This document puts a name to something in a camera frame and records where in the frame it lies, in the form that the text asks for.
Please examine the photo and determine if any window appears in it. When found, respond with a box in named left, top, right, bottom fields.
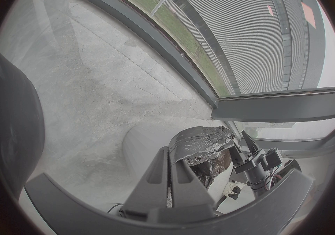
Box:
left=43, top=0, right=335, bottom=158

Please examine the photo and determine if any crumpled black plastic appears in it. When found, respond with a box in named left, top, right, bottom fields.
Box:
left=228, top=185, right=242, bottom=199

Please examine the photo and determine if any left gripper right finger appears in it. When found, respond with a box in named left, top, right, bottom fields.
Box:
left=170, top=154, right=217, bottom=216

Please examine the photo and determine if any dark grey round chair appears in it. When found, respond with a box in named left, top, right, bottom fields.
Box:
left=0, top=53, right=45, bottom=199

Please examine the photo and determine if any crumpled white paper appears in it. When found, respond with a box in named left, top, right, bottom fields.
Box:
left=224, top=182, right=237, bottom=196

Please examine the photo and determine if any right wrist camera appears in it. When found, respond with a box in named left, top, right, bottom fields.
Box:
left=263, top=147, right=283, bottom=171

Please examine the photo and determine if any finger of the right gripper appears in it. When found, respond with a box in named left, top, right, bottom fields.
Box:
left=241, top=130, right=260, bottom=155
left=230, top=147, right=245, bottom=168

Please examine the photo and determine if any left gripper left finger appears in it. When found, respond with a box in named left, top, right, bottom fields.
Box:
left=124, top=146, right=170, bottom=216

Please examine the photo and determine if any black plastic bag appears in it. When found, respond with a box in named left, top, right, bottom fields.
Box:
left=168, top=126, right=235, bottom=190

